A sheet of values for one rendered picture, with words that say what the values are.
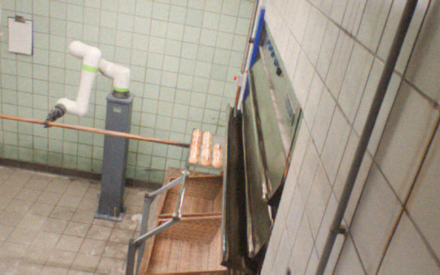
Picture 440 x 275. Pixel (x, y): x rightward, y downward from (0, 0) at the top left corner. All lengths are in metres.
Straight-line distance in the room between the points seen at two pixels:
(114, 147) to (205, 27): 1.35
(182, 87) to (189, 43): 0.43
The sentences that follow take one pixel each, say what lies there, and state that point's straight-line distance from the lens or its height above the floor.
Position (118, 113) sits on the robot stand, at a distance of 3.82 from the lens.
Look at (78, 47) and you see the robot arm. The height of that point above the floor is 1.63.
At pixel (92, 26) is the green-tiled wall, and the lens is 4.33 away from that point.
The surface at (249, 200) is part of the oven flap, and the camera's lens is 2.09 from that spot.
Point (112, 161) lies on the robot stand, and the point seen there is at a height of 0.61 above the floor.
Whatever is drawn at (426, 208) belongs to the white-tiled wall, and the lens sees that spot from 0.65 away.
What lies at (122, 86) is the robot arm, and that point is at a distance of 3.77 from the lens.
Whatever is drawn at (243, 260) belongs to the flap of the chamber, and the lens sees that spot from 1.84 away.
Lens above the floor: 2.55
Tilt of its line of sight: 24 degrees down
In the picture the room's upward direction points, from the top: 11 degrees clockwise
